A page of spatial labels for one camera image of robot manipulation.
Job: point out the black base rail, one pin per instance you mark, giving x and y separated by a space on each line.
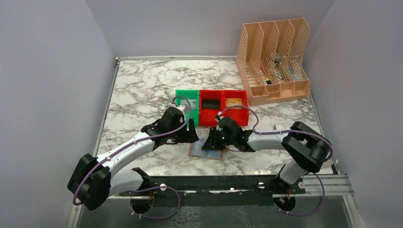
205 191

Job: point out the gold cards stack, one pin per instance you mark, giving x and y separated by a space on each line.
233 101

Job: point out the items in organizer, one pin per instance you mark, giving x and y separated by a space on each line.
277 72

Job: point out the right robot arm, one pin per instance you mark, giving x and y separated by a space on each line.
308 149

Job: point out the red plastic bin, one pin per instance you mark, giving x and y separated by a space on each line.
207 116
238 113

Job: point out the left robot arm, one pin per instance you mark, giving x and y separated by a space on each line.
95 178

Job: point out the black cards stack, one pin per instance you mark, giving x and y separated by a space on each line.
211 104

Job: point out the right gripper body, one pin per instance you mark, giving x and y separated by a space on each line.
218 140

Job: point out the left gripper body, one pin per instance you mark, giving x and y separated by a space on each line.
181 135

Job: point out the peach file organizer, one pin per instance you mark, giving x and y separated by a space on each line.
259 42

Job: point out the silver card in green bin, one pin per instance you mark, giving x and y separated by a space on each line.
193 103

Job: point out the tan leather card holder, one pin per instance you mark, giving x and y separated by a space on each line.
195 150

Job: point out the white small box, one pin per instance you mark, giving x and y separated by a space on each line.
280 126

